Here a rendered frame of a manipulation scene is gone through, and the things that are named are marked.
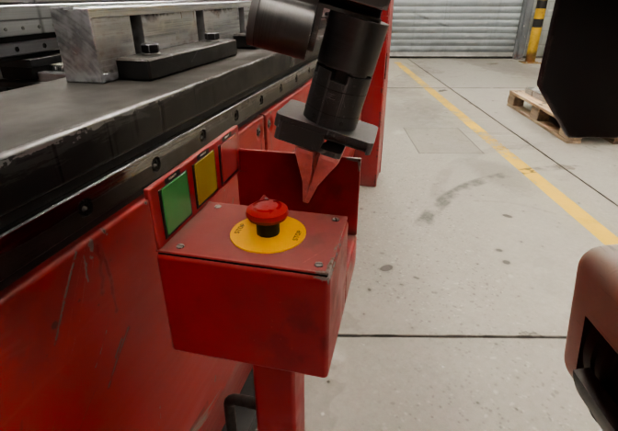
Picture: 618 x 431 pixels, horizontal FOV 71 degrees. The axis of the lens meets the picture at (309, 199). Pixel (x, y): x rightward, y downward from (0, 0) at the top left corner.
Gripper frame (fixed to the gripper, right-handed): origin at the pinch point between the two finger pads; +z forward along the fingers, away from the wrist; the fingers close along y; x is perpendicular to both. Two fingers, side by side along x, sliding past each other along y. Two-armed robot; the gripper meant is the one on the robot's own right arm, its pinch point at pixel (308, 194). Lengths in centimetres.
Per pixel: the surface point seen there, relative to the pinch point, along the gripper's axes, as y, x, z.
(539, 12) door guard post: -190, -713, -45
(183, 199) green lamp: 10.4, 10.1, -0.4
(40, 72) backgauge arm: 56, -25, 7
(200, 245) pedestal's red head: 6.9, 13.2, 1.7
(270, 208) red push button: 2.0, 10.2, -2.7
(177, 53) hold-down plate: 27.0, -19.2, -5.8
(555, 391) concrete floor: -76, -52, 61
